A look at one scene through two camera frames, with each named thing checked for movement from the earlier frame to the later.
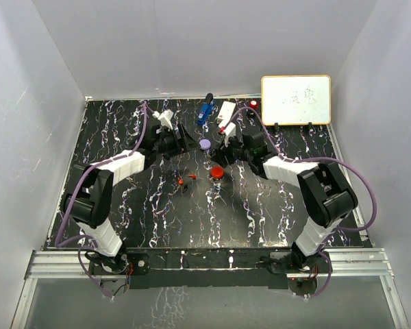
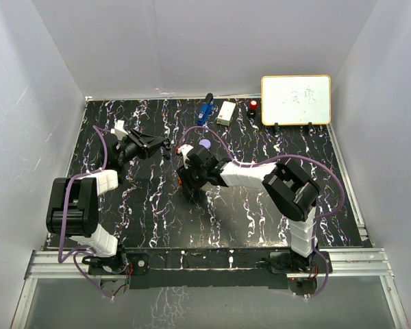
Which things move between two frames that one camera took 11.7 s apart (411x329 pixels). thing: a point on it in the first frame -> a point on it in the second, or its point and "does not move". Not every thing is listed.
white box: (225, 112) does not move
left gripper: (185, 144) -> (146, 144)
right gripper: (222, 154) -> (189, 185)
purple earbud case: (205, 144) does not move
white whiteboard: (296, 100) does not move
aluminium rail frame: (75, 264) does not move
